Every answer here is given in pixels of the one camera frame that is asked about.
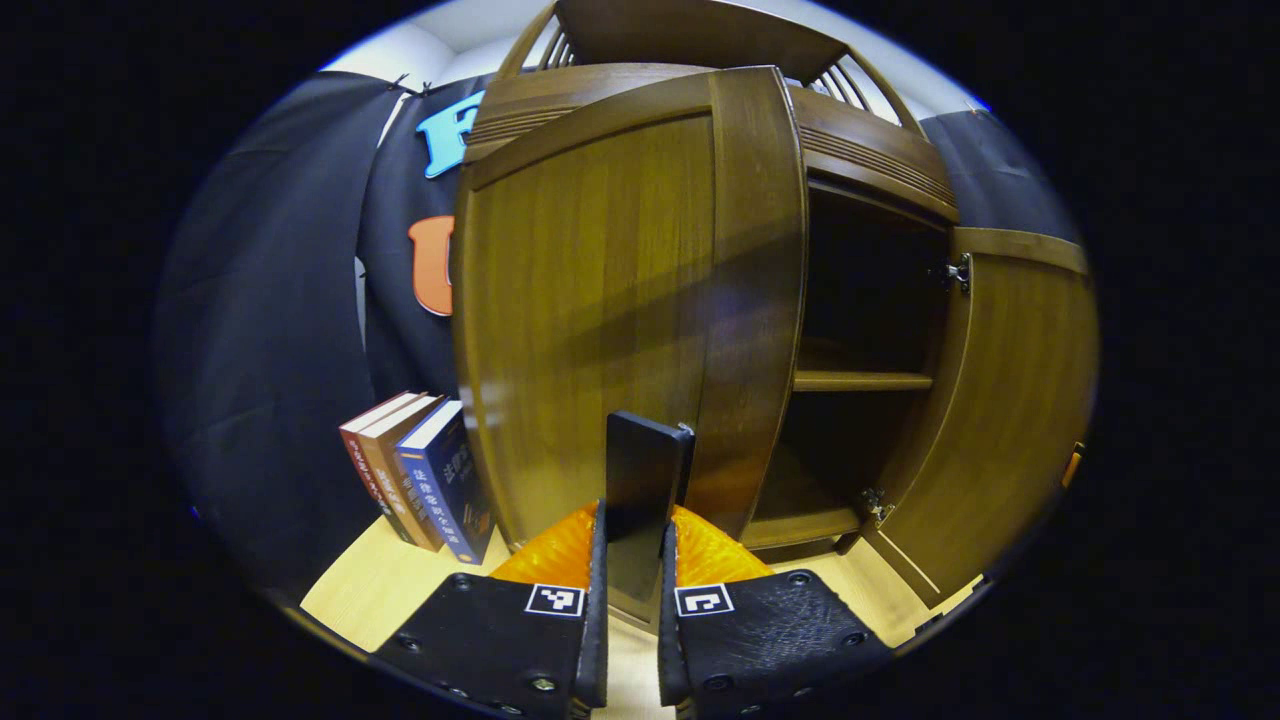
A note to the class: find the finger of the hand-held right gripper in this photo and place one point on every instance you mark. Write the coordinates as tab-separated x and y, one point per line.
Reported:
1071	468

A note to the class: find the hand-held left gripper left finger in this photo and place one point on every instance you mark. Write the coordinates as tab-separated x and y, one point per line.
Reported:
592	620

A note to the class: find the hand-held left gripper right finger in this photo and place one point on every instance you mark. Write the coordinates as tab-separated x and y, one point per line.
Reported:
675	640

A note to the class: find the wooden cabinet door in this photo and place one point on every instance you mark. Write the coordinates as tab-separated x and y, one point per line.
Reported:
1010	400
580	300

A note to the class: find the wooden shoe cabinet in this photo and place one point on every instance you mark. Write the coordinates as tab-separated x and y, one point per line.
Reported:
700	30

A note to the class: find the metal door hinge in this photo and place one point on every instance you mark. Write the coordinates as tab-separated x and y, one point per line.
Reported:
877	505
960	272

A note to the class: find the wooden inner cabinet shelf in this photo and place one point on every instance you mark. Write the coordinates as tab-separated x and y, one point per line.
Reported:
860	381

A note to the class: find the wooden cabinet drawer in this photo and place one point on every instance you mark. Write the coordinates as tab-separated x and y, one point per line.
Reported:
860	130

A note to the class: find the blue book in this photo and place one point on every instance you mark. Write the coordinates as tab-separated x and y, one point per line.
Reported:
450	490

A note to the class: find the brown book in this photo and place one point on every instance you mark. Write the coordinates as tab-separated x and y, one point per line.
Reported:
395	480

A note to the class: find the black backdrop cloth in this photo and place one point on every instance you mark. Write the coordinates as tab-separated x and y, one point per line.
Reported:
260	300

